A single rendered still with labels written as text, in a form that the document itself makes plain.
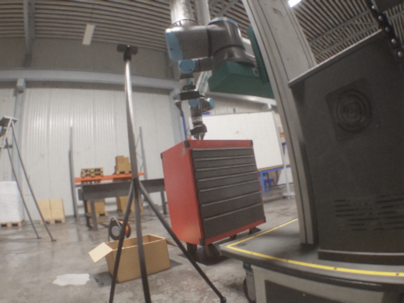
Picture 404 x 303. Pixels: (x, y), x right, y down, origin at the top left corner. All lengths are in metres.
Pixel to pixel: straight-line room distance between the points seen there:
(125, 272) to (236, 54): 1.45
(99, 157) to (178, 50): 8.81
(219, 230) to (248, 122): 3.23
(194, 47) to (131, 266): 1.39
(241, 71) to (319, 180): 0.49
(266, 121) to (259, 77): 3.90
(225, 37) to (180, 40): 0.19
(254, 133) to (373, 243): 4.16
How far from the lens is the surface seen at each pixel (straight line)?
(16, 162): 9.53
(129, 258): 1.59
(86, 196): 4.30
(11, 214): 7.40
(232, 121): 4.47
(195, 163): 1.58
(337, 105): 0.58
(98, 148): 9.66
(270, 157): 4.62
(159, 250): 1.67
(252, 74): 0.89
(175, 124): 10.86
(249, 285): 0.98
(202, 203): 1.60
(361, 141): 0.55
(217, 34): 0.96
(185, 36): 0.95
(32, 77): 10.21
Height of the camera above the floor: 0.59
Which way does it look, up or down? 9 degrees up
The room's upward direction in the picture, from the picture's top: 9 degrees counter-clockwise
